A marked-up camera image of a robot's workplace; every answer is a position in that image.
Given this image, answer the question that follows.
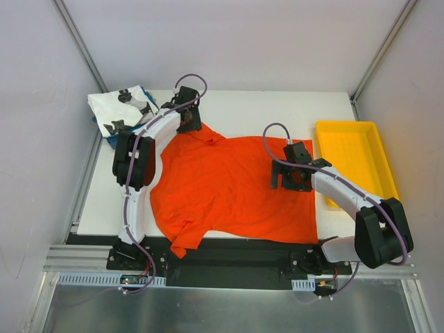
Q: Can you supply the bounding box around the orange t shirt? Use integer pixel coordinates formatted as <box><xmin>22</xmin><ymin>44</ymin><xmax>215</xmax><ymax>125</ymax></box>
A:
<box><xmin>150</xmin><ymin>126</ymin><xmax>318</xmax><ymax>258</ymax></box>

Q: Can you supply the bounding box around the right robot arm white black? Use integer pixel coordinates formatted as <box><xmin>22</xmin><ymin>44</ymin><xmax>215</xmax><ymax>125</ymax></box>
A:
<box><xmin>271</xmin><ymin>142</ymin><xmax>413</xmax><ymax>274</ymax></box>

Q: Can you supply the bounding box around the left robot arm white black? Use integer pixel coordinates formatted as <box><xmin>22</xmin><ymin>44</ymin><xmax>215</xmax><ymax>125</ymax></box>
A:
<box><xmin>106</xmin><ymin>86</ymin><xmax>202</xmax><ymax>271</ymax></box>

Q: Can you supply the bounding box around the yellow plastic tray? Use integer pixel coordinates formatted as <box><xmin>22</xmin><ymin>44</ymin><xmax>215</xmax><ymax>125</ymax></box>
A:
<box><xmin>315</xmin><ymin>120</ymin><xmax>399</xmax><ymax>199</ymax></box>

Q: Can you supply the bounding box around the white black printed folded shirt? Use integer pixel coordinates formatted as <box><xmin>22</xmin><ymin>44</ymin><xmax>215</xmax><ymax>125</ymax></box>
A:
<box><xmin>87</xmin><ymin>85</ymin><xmax>161</xmax><ymax>137</ymax></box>

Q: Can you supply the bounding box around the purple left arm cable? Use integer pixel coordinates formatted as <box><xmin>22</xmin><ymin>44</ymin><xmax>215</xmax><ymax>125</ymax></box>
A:
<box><xmin>119</xmin><ymin>73</ymin><xmax>208</xmax><ymax>296</ymax></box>

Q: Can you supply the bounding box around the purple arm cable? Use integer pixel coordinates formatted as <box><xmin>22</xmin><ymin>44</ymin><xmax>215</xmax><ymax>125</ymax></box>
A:
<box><xmin>119</xmin><ymin>73</ymin><xmax>208</xmax><ymax>296</ymax></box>
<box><xmin>262</xmin><ymin>122</ymin><xmax>410</xmax><ymax>266</ymax></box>

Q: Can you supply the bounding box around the right grey cable duct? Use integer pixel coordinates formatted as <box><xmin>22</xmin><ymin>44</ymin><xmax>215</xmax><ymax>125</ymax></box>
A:
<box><xmin>291</xmin><ymin>278</ymin><xmax>316</xmax><ymax>292</ymax></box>

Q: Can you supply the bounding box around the grey cable duct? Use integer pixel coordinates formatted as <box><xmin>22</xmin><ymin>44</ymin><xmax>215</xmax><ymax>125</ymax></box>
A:
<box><xmin>291</xmin><ymin>278</ymin><xmax>316</xmax><ymax>292</ymax></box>
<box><xmin>58</xmin><ymin>273</ymin><xmax>151</xmax><ymax>289</ymax></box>

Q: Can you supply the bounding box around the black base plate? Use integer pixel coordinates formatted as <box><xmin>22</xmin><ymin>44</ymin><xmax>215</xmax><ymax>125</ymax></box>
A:
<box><xmin>106</xmin><ymin>237</ymin><xmax>352</xmax><ymax>290</ymax></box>

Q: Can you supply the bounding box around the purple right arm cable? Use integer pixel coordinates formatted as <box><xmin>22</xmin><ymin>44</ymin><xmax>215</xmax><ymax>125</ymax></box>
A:
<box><xmin>262</xmin><ymin>122</ymin><xmax>410</xmax><ymax>266</ymax></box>

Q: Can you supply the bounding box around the right aluminium frame post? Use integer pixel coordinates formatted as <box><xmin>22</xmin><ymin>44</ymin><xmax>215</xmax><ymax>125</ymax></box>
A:
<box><xmin>350</xmin><ymin>0</ymin><xmax>419</xmax><ymax>105</ymax></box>

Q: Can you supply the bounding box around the aluminium frame post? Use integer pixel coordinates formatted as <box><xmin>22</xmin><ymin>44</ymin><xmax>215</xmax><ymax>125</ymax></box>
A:
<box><xmin>350</xmin><ymin>0</ymin><xmax>419</xmax><ymax>105</ymax></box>
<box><xmin>51</xmin><ymin>0</ymin><xmax>108</xmax><ymax>93</ymax></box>

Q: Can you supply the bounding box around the left aluminium frame post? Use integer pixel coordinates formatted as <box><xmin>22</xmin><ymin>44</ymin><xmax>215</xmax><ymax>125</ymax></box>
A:
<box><xmin>51</xmin><ymin>0</ymin><xmax>108</xmax><ymax>93</ymax></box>

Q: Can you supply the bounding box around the left grey cable duct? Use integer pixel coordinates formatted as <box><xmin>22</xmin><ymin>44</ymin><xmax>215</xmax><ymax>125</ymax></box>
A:
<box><xmin>58</xmin><ymin>273</ymin><xmax>151</xmax><ymax>289</ymax></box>

